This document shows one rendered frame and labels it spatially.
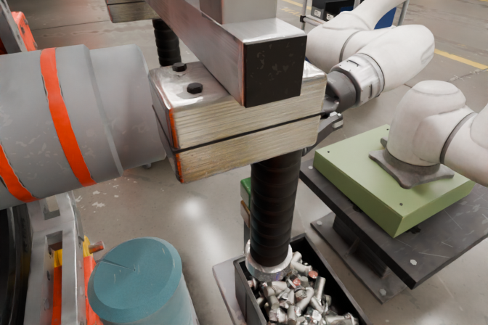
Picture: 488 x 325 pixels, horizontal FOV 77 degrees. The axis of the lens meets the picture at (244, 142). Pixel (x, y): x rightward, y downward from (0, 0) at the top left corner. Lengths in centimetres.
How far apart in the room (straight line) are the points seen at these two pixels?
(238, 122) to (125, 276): 22
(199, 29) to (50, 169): 19
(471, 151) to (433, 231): 27
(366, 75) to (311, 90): 42
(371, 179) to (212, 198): 71
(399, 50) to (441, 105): 33
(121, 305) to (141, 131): 16
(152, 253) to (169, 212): 104
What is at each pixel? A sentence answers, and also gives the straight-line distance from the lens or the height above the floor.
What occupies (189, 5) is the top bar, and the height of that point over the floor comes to 98.
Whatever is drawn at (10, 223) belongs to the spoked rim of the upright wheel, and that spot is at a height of 64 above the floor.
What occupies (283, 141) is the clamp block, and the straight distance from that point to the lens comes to 18.
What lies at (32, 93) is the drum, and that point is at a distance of 30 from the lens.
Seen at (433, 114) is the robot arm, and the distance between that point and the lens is 93.
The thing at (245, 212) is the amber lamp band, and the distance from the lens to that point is 55.
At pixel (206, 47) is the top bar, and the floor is 96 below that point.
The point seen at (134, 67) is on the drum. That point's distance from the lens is 31.
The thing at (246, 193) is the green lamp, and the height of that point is 65.
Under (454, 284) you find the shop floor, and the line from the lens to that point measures 137.
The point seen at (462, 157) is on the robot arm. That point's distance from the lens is 91.
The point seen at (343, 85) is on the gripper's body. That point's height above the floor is 78.
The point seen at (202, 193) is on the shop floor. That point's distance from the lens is 143.
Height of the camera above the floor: 102
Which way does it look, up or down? 36 degrees down
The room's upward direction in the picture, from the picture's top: straight up
